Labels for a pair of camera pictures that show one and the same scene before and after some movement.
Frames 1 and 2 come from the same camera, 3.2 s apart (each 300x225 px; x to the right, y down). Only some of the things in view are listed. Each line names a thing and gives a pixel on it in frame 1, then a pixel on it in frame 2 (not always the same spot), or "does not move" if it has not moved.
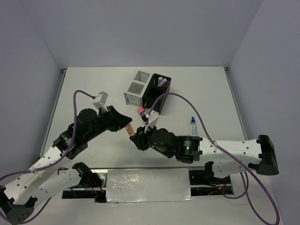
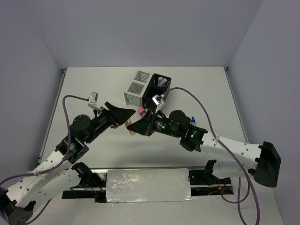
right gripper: [139, 139] -> [144, 126]
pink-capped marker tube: [141, 110] does not move
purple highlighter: [164, 80] does not move
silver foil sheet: [148, 185] does not move
